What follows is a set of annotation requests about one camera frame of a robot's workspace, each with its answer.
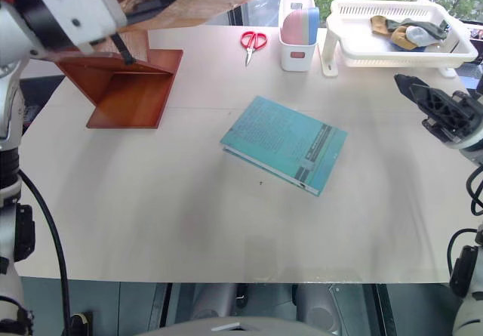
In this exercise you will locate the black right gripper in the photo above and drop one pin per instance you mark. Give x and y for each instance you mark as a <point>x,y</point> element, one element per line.
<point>458,119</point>

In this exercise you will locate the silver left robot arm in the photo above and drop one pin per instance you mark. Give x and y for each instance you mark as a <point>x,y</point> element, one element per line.
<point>8,102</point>

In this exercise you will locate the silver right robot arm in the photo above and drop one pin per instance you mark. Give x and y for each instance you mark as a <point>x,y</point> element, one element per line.
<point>468,313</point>

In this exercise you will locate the brown wooden bookshelf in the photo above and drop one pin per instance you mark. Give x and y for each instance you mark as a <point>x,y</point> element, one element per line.
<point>132,94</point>

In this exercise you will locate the teal book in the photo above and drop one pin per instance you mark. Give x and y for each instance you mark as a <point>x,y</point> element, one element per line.
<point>279,139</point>

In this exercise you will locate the white plastic basket rack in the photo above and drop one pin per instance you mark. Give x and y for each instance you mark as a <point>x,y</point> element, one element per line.
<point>400,58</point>

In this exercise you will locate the blue sock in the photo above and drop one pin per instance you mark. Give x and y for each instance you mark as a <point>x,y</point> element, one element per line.
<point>420,48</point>

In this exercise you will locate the yellow sock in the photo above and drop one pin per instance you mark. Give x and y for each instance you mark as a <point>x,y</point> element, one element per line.
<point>402,39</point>

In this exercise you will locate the grey white sock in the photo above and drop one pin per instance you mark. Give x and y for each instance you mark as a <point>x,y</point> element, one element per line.
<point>419,36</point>

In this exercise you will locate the olive green sock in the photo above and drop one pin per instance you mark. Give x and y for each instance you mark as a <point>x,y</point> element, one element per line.
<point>434,28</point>

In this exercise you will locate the dark monitor screen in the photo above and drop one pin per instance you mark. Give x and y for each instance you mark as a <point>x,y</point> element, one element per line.
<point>476,43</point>

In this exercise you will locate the brown sock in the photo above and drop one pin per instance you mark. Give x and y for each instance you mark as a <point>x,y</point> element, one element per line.
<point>379,24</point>

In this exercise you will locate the blue rounded pad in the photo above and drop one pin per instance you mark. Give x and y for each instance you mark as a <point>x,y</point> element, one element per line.
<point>312,24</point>

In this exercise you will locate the white plastic storage box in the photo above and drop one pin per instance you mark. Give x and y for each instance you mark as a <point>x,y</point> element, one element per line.
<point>296,54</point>

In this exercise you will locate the pink rounded pad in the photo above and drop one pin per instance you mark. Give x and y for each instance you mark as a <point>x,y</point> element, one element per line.
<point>296,28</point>

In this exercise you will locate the grey rounded shape under table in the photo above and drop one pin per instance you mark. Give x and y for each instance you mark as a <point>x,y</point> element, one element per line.
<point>215,300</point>
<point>320,306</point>

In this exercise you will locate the grey robot torso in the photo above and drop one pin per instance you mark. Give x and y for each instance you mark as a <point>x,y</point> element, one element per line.
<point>234,326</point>

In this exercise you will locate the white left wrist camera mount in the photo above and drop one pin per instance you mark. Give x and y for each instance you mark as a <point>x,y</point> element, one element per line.
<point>81,4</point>

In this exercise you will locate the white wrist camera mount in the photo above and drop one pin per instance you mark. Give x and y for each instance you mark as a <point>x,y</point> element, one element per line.
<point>81,4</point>
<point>473,145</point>

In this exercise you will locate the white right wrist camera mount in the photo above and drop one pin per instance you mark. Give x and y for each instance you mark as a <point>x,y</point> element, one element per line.
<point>473,145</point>

